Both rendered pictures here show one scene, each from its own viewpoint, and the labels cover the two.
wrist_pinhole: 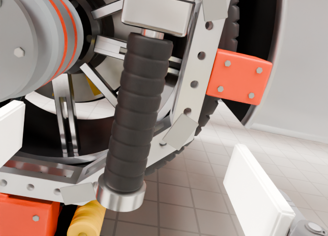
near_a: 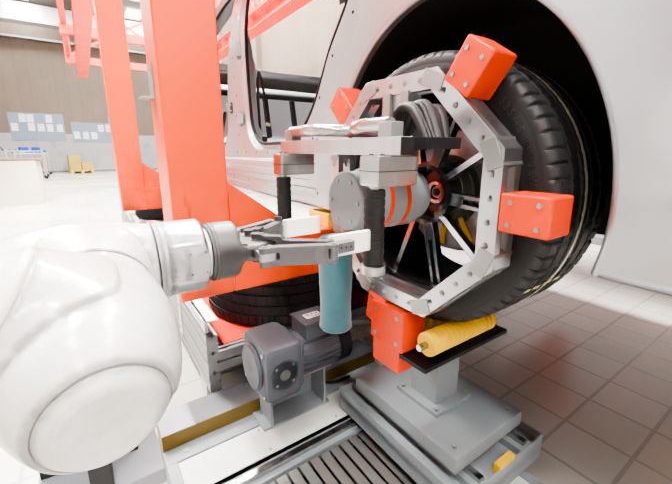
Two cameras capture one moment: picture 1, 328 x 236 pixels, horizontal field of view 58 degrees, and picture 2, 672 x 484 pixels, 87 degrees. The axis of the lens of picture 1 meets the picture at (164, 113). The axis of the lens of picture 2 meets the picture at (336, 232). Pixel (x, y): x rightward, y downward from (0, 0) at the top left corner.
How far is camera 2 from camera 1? 0.48 m
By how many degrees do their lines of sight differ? 59
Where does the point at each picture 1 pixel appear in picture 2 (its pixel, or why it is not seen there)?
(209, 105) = (535, 246)
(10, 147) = (312, 229)
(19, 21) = (357, 189)
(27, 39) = (359, 197)
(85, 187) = (423, 302)
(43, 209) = (400, 313)
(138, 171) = (371, 255)
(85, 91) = not seen: hidden behind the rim
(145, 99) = (368, 217)
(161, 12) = (369, 178)
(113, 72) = not seen: hidden behind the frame
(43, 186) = (401, 296)
